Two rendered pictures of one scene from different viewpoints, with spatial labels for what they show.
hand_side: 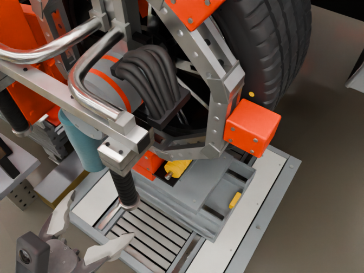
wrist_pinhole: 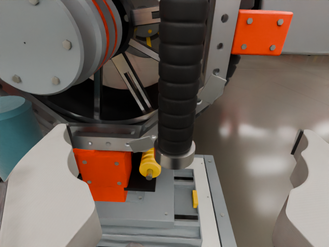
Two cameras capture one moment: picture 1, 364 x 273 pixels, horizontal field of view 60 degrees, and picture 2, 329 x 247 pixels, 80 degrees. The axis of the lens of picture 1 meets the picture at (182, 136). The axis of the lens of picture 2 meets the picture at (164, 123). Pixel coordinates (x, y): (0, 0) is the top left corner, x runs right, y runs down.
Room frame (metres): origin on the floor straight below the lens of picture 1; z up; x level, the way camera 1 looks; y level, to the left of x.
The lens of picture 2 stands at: (0.15, 0.21, 0.89)
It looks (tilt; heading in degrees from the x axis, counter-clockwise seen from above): 31 degrees down; 327
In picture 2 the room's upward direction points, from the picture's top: 2 degrees clockwise
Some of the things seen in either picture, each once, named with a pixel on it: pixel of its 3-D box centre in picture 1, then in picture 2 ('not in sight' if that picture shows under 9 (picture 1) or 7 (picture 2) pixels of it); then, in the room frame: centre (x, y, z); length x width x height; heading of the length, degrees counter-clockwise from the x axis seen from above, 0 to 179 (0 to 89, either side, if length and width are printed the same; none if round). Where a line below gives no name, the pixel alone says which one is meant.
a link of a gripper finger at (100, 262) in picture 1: (84, 262); not in sight; (0.14, 0.16, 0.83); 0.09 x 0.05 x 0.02; 110
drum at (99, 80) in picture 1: (112, 89); (67, 31); (0.51, 0.16, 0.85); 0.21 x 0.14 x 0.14; 146
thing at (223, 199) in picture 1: (186, 175); (140, 201); (0.68, -0.02, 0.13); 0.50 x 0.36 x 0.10; 56
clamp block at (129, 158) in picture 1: (127, 144); not in sight; (0.31, 0.09, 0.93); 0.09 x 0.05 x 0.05; 146
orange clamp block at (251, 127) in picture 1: (251, 128); (253, 32); (0.40, -0.14, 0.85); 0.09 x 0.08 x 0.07; 56
